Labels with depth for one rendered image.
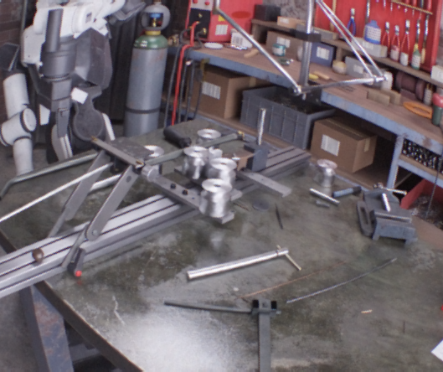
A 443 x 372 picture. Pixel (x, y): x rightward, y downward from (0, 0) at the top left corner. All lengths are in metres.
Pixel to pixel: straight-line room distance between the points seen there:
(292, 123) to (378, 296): 1.77
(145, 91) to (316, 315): 2.22
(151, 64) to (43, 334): 1.96
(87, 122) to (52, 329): 0.59
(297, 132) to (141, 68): 0.91
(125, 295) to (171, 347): 0.13
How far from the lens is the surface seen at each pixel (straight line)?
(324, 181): 1.20
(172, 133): 1.30
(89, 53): 1.45
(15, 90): 1.60
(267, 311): 0.76
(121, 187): 0.81
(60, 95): 1.04
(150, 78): 2.84
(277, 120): 2.60
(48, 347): 1.21
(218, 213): 0.91
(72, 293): 0.78
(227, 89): 2.74
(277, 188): 1.04
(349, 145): 2.41
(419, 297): 0.91
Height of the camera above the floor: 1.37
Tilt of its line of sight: 27 degrees down
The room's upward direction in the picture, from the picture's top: 8 degrees clockwise
